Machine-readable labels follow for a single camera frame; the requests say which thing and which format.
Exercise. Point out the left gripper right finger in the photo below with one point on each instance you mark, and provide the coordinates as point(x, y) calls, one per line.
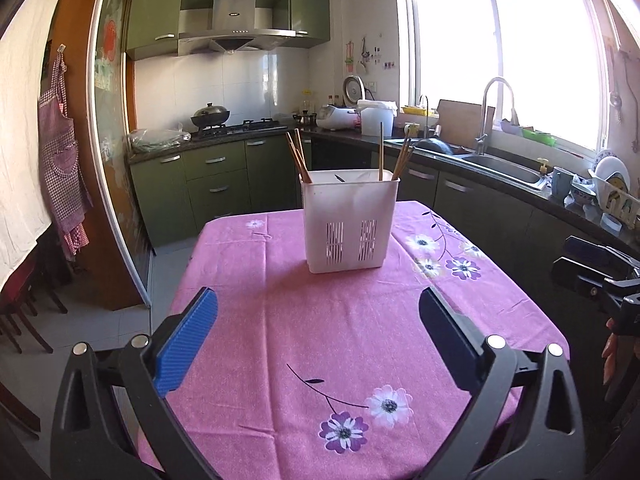
point(470, 357)

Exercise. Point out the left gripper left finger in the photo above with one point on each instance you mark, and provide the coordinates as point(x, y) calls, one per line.
point(164, 358)

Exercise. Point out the wooden chopstick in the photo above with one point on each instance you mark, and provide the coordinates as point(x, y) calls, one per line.
point(291, 145)
point(303, 172)
point(407, 162)
point(381, 152)
point(299, 144)
point(404, 157)

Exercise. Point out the person's right hand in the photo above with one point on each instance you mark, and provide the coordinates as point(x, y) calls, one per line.
point(609, 354)

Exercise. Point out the dish rack with plates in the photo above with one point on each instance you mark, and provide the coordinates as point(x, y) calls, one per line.
point(611, 181)

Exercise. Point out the purple floral tablecloth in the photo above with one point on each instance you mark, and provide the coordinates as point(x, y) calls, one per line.
point(333, 376)

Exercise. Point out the stainless steel sink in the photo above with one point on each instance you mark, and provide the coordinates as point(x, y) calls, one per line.
point(495, 165)

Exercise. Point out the dark wooden chair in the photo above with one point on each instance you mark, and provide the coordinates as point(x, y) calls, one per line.
point(18, 292)

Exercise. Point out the white plastic utensil holder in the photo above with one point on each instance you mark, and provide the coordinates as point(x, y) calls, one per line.
point(347, 225)

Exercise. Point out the steel sink faucet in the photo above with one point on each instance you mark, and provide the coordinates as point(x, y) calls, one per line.
point(487, 120)

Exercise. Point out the purple checked apron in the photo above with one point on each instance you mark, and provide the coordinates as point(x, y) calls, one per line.
point(63, 186)

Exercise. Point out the white hanging cloth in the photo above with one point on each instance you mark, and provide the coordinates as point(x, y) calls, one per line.
point(24, 216)

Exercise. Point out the wooden cutting board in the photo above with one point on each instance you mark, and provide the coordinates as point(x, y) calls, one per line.
point(460, 122)

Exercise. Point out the glass sliding door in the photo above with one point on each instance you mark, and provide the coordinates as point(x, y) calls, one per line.
point(109, 131)

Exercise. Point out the black wok with lid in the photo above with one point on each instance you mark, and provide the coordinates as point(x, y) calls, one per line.
point(210, 116)

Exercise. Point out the gas stove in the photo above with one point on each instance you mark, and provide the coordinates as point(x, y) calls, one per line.
point(248, 126)

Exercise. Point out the small steel faucet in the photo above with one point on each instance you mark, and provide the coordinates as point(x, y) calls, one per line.
point(424, 105)

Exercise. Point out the white plastic bucket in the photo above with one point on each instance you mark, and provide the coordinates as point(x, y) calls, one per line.
point(377, 117)

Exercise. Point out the white rice cooker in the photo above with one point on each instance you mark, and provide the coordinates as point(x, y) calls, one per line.
point(330, 117)

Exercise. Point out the steel range hood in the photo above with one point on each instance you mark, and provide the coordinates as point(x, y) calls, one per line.
point(226, 26)

